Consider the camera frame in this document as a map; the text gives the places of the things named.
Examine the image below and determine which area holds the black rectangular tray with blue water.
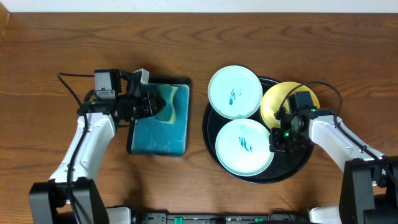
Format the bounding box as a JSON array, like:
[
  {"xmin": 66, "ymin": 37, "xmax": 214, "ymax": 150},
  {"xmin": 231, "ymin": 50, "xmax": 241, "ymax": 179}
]
[{"xmin": 126, "ymin": 77, "xmax": 192, "ymax": 157}]

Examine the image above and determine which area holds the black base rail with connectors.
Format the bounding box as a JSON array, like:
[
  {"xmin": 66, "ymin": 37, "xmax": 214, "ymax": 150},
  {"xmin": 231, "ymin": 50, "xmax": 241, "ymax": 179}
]
[{"xmin": 133, "ymin": 208, "xmax": 310, "ymax": 224}]

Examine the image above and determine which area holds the light green plate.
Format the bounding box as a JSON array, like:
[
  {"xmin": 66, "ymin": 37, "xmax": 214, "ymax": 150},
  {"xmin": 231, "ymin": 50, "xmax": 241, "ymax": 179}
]
[
  {"xmin": 208, "ymin": 65, "xmax": 263, "ymax": 119},
  {"xmin": 215, "ymin": 119, "xmax": 274, "ymax": 177}
]

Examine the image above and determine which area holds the round black tray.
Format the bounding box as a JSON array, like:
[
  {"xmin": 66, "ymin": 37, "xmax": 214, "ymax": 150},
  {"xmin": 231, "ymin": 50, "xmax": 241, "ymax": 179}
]
[{"xmin": 201, "ymin": 76, "xmax": 315, "ymax": 185}]

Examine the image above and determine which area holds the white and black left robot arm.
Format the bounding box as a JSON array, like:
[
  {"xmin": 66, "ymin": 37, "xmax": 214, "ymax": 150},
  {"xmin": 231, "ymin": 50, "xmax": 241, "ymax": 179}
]
[{"xmin": 29, "ymin": 90, "xmax": 167, "ymax": 223}]

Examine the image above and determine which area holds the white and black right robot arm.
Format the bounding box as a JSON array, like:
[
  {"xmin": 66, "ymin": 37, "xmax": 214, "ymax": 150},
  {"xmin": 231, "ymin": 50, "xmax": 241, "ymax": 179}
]
[{"xmin": 270, "ymin": 108, "xmax": 397, "ymax": 223}]

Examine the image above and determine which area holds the green and yellow sponge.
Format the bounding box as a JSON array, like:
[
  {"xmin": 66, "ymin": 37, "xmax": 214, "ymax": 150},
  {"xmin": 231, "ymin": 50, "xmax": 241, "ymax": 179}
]
[{"xmin": 155, "ymin": 85, "xmax": 178, "ymax": 124}]

